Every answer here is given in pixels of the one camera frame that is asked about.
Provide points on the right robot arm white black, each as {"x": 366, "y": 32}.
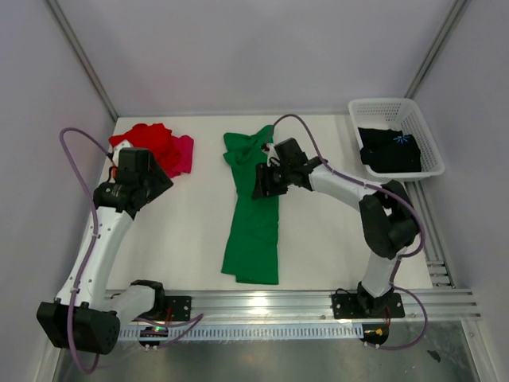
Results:
{"x": 389, "y": 221}

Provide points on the black t shirt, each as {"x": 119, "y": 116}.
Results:
{"x": 389, "y": 151}

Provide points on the red folded t shirt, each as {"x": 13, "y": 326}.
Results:
{"x": 156, "y": 138}

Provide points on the green t shirt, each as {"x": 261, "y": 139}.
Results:
{"x": 251, "y": 252}

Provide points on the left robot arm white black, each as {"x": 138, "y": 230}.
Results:
{"x": 80, "y": 317}

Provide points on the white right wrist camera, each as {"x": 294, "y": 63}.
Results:
{"x": 272, "y": 155}

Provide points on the right black controller board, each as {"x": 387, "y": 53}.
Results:
{"x": 375, "y": 335}

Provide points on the left black controller board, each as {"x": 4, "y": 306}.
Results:
{"x": 151, "y": 336}

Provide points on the grey slotted cable duct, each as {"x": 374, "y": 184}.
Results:
{"x": 254, "y": 332}

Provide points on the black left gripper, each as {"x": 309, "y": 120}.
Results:
{"x": 161, "y": 182}

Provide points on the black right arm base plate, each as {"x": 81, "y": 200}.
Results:
{"x": 354, "y": 305}

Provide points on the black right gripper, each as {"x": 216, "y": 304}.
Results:
{"x": 262, "y": 173}

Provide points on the black controller board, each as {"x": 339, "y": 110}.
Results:
{"x": 375, "y": 335}
{"x": 151, "y": 336}

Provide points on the aluminium mounting rail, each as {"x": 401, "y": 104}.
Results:
{"x": 299, "y": 306}

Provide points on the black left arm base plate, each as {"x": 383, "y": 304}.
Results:
{"x": 171, "y": 308}

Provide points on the white plastic basket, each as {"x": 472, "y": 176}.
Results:
{"x": 397, "y": 114}

